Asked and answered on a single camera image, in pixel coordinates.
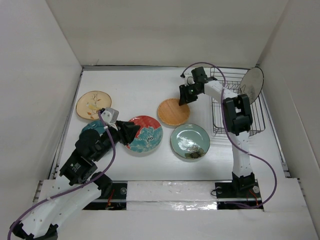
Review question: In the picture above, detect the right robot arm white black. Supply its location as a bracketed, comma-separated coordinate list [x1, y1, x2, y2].
[179, 67, 256, 200]

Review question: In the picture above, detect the white foam front bar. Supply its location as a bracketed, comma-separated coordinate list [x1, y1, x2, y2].
[126, 181, 217, 211]

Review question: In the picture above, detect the black wire dish rack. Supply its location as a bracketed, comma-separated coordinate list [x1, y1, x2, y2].
[210, 67, 266, 136]

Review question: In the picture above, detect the purple camera cable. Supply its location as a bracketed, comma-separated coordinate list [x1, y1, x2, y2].
[6, 111, 116, 240]
[180, 61, 278, 210]

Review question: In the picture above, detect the grey plate with tree branches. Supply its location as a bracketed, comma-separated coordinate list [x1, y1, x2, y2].
[239, 67, 264, 104]

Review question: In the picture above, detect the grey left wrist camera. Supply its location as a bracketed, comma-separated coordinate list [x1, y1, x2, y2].
[98, 107, 119, 129]

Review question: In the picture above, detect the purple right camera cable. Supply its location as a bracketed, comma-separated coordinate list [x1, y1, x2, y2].
[180, 61, 278, 210]

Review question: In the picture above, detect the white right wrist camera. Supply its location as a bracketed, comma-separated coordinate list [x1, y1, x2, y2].
[184, 76, 195, 86]

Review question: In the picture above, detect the dark teal scalloped plate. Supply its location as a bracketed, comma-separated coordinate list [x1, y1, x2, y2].
[80, 120, 106, 136]

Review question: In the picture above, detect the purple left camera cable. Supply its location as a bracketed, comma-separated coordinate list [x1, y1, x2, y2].
[6, 111, 116, 240]

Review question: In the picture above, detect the orange woven plate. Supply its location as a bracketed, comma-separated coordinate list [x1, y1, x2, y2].
[157, 98, 190, 126]

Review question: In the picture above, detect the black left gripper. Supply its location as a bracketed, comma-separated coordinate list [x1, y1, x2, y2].
[93, 119, 140, 161]

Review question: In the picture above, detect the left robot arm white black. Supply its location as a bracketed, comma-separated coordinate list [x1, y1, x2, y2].
[7, 120, 140, 240]

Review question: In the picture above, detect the light green plate with flower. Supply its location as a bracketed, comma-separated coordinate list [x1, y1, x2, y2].
[170, 123, 211, 162]

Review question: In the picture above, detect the red plate with teal flower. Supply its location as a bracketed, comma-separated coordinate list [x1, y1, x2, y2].
[126, 115, 164, 157]

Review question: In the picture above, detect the beige plate with bird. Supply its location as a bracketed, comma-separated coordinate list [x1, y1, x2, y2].
[75, 91, 112, 121]

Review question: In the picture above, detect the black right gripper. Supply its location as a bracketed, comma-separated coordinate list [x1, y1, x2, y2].
[178, 83, 202, 106]

